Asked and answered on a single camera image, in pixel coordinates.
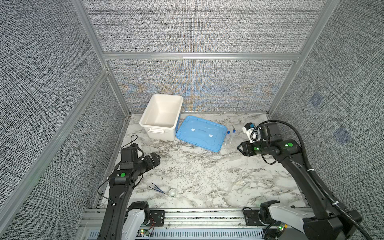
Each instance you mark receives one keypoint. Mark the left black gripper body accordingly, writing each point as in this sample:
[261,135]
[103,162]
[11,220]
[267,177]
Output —
[146,164]

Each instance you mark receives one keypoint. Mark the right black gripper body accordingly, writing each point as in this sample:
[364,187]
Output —
[252,148]

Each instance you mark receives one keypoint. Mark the blue-capped test tube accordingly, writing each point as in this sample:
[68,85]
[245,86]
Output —
[227,139]
[232,136]

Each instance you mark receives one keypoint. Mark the small clear round dish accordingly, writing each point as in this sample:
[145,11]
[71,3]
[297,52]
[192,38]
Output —
[172,193]

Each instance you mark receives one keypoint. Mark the blue plastic lid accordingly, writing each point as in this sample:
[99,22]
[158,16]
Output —
[202,133]

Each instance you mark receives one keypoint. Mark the white plastic bin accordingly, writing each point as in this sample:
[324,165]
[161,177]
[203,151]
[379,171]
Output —
[162,116]

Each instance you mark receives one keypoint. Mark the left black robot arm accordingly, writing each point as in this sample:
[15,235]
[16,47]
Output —
[134,163]

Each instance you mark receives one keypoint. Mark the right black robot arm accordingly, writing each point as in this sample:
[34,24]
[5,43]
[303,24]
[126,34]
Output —
[327,218]

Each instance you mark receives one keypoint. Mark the blue tweezers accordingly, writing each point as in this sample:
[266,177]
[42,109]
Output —
[156,188]

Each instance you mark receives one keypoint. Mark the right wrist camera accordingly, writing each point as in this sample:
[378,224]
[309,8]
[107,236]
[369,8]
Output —
[252,132]

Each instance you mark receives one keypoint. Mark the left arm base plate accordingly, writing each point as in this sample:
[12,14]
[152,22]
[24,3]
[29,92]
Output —
[156,218]

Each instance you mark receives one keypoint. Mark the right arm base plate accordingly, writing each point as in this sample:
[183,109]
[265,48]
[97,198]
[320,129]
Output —
[251,217]

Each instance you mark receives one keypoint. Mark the aluminium front rail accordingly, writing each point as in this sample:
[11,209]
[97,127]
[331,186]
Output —
[182,224]

